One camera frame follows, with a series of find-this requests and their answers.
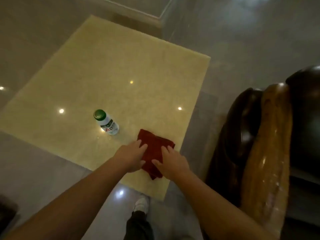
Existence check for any white bottle with green cap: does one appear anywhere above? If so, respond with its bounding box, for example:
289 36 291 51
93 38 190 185
93 109 120 136

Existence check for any red cleaning cloth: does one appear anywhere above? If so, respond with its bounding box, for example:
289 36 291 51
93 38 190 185
136 129 176 181

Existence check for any person's left hand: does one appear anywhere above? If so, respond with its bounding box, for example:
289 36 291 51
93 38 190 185
113 139 148 173

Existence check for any person's right forearm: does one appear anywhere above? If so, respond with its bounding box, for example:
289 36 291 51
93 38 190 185
170 170 277 240

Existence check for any dark leather sofa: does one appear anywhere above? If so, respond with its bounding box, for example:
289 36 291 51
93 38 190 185
204 65 320 240

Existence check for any person's right hand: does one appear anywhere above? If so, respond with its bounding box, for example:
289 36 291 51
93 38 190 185
151 145 192 182

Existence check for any white shoe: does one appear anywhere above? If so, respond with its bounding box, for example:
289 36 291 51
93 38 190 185
133 195 151 214

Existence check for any wooden sofa armrest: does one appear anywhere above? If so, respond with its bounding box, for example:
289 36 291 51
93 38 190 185
239 83 294 238

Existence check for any black trouser leg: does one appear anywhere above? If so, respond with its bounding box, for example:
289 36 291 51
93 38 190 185
123 210 155 240

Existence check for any person's left forearm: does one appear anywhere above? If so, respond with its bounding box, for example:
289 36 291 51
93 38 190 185
5 154 132 240

